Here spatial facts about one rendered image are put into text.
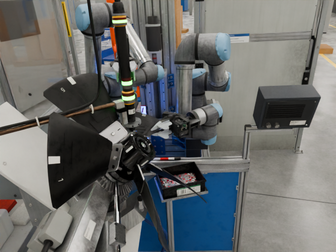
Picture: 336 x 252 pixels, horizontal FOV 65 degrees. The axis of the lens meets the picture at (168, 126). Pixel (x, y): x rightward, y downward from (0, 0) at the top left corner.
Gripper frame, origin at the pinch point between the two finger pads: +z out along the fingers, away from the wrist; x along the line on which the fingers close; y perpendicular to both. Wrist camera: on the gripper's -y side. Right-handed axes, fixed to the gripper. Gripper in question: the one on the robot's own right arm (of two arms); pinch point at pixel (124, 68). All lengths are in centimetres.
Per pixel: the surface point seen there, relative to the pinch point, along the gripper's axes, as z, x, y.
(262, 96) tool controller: -23, -62, 24
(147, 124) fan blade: -15.3, -6.6, 28.1
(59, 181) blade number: 33.6, 17.4, 17.5
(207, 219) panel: -31, -39, 105
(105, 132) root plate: 4.0, 8.9, 20.6
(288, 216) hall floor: -61, -117, 147
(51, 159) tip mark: 32.6, 18.2, 11.8
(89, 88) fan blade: -7.0, 13.4, 7.8
